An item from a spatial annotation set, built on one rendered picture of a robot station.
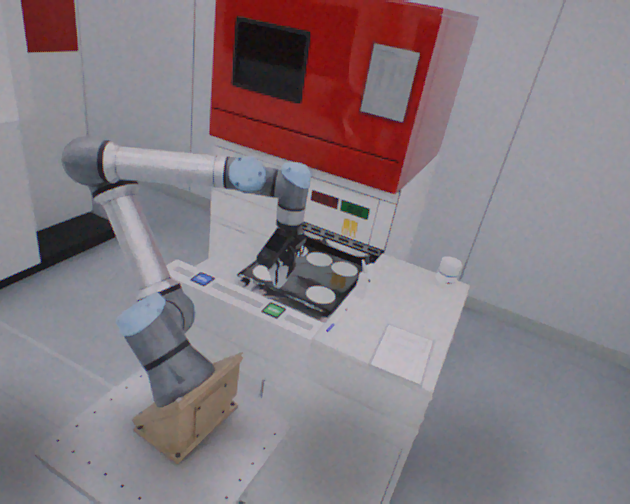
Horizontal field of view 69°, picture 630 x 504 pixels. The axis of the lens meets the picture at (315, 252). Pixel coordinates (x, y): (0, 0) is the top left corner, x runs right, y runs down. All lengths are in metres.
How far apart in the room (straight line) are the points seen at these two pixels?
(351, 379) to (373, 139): 0.81
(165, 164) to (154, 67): 3.16
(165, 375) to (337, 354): 0.46
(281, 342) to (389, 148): 0.75
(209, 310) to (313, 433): 0.50
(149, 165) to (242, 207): 0.98
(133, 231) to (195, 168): 0.27
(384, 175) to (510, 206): 1.67
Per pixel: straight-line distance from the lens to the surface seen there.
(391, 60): 1.60
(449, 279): 1.68
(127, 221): 1.26
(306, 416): 1.50
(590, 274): 3.38
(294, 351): 1.36
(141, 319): 1.10
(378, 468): 1.52
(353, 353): 1.29
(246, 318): 1.39
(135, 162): 1.12
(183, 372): 1.10
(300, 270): 1.71
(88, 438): 1.27
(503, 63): 3.08
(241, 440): 1.24
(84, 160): 1.16
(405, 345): 1.37
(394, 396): 1.31
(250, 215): 2.03
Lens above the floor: 1.80
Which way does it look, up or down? 29 degrees down
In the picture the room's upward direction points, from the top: 11 degrees clockwise
